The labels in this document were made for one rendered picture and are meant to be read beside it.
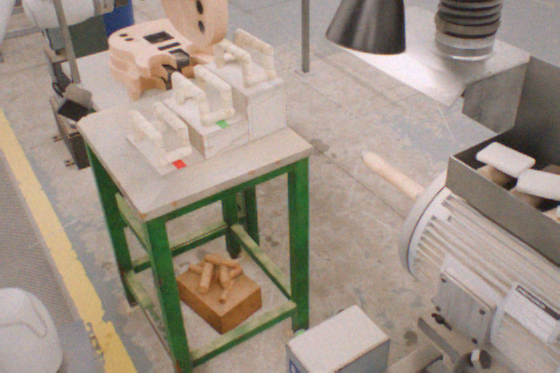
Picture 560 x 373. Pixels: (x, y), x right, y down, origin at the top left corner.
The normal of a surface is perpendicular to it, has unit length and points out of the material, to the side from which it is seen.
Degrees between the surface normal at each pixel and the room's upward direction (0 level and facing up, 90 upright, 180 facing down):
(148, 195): 0
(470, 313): 90
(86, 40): 90
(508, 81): 90
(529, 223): 90
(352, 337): 0
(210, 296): 0
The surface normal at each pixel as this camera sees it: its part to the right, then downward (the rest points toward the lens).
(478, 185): -0.84, 0.33
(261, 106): 0.58, 0.46
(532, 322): -0.76, -0.09
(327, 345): -0.03, -0.82
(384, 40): 0.31, 0.23
